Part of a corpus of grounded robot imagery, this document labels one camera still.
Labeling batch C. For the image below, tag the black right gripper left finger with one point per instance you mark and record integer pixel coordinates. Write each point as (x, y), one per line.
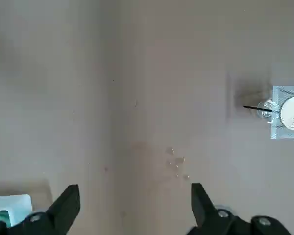
(61, 208)

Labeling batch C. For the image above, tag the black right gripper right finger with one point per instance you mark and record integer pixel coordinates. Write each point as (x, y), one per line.
(203, 208)

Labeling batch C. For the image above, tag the white plastic box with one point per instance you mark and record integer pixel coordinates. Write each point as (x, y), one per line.
(22, 203)

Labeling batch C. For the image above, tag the clear liquid spill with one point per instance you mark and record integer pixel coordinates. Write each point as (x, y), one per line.
(176, 162)

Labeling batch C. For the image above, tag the thin black rod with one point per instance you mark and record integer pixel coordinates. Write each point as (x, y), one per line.
(253, 108)

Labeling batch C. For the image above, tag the clear glass beaker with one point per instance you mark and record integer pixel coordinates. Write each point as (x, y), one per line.
(265, 110)

